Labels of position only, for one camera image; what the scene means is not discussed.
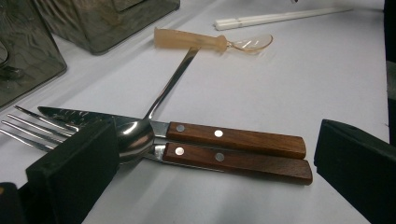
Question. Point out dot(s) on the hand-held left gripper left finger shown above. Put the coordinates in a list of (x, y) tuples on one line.
[(71, 174)]

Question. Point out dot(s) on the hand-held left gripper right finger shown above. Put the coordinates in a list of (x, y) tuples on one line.
[(358, 165)]

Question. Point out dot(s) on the smoky clear plastic bin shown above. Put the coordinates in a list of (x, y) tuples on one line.
[(28, 62), (102, 28)]

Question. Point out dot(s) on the white table mat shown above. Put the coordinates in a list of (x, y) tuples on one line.
[(264, 93)]

